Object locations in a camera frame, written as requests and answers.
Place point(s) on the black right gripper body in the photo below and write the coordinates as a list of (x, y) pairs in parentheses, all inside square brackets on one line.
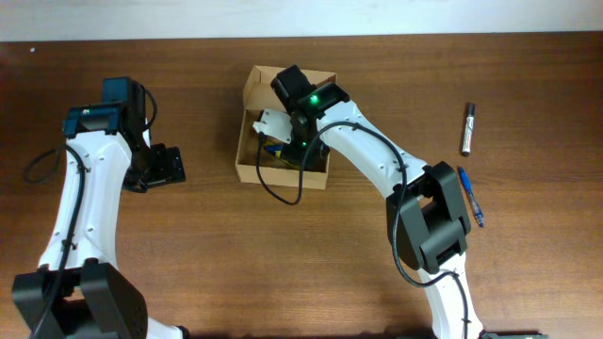
[(298, 149)]

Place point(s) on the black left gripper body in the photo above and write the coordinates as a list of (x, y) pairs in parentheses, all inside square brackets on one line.
[(154, 166)]

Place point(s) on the cardboard box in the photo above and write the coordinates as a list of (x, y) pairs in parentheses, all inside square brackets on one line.
[(258, 95)]

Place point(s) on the white whiteboard marker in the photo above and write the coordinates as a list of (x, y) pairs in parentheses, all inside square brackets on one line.
[(468, 129)]

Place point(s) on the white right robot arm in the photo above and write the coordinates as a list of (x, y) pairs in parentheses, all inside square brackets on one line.
[(427, 220)]

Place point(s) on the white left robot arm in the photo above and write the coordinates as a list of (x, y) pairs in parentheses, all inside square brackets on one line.
[(77, 290)]

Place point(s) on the blue pen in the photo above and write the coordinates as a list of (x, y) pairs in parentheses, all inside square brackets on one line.
[(476, 210)]

